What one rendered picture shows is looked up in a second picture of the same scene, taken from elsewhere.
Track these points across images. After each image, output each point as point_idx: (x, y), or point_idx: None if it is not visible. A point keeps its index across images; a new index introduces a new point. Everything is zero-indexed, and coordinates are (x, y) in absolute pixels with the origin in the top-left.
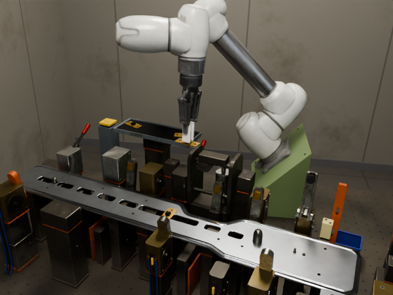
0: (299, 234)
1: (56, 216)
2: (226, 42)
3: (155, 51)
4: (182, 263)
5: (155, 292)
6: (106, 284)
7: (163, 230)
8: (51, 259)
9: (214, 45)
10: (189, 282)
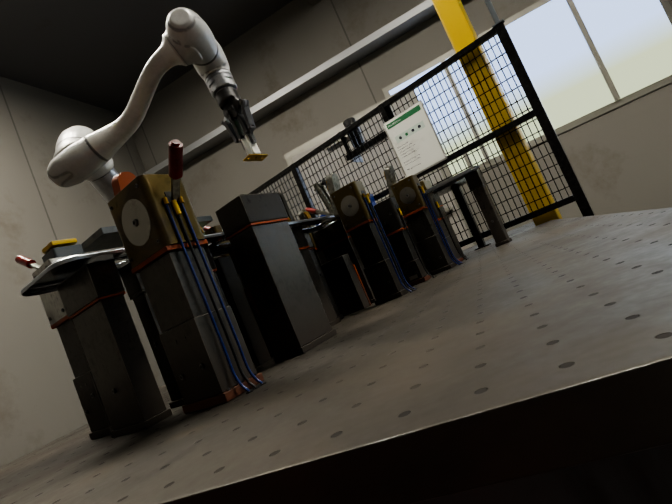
0: None
1: (266, 195)
2: (117, 174)
3: (210, 51)
4: (347, 257)
5: (384, 249)
6: (335, 329)
7: (338, 188)
8: (285, 300)
9: (103, 181)
10: (361, 281)
